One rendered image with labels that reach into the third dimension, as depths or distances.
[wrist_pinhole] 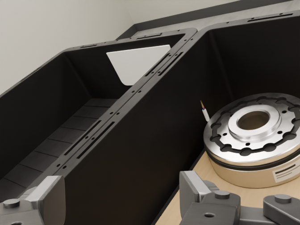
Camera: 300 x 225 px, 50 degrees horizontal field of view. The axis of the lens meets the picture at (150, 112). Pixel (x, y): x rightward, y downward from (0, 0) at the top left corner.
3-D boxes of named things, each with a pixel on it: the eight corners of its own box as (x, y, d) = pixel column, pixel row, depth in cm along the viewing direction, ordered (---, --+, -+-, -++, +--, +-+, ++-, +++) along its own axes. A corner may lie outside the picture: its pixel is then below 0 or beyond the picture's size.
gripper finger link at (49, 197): (42, 200, 11) (64, 172, 15) (23, 201, 11) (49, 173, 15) (45, 260, 11) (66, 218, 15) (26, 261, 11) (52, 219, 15)
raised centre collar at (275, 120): (243, 106, 33) (241, 102, 33) (290, 110, 30) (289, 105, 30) (219, 137, 31) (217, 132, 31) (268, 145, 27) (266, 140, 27)
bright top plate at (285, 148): (234, 94, 37) (233, 90, 37) (330, 99, 30) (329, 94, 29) (185, 154, 32) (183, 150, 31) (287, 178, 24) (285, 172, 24)
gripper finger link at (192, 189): (195, 252, 12) (179, 214, 15) (213, 252, 12) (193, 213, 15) (194, 193, 12) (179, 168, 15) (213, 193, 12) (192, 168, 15)
